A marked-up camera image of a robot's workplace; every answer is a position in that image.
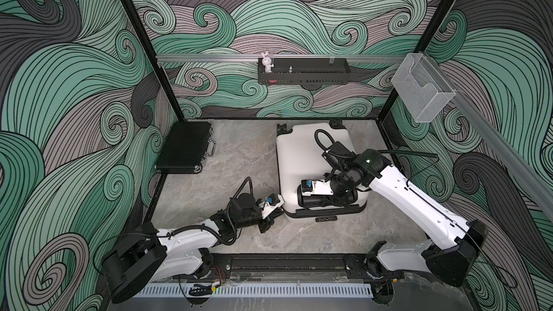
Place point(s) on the black wall shelf tray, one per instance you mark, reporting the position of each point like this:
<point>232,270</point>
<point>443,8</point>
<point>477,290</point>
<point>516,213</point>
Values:
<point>307,72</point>

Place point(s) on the black flat case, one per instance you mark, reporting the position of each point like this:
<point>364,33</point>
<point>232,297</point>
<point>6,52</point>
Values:
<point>186,148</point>

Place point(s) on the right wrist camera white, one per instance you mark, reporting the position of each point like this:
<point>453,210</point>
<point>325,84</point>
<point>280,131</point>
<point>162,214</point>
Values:
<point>309,187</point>

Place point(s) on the white hard-shell suitcase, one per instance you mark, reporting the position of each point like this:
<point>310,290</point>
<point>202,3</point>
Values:
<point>299,157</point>

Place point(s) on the aluminium wall rail back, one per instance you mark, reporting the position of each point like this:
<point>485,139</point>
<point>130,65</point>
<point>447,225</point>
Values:
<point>251,58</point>

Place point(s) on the white bunny figurine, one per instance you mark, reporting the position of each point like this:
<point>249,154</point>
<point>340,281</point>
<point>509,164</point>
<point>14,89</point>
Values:
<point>267,62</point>

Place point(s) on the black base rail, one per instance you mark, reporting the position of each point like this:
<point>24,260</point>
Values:
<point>353,265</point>

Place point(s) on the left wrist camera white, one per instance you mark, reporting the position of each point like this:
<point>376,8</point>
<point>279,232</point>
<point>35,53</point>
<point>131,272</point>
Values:
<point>270,204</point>

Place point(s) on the aluminium wall rail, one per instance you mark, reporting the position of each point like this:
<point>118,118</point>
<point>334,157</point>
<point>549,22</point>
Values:
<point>251,58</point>
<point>512,124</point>

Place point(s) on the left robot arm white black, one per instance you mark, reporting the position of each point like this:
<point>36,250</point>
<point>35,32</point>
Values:
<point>149,254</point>

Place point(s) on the aluminium wall rail right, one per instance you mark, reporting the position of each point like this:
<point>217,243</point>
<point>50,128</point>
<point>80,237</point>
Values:
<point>512,124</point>

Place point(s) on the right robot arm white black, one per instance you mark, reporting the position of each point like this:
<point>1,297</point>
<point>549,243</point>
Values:
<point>453,243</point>

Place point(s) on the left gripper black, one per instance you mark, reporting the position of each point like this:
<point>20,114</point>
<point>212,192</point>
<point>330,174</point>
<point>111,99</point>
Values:
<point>267,222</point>

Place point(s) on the clear acrylic wall box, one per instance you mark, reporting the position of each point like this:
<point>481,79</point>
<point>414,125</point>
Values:
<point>423,87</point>

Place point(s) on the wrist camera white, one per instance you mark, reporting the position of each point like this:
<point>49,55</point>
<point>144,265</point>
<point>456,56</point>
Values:
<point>270,204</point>
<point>309,187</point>

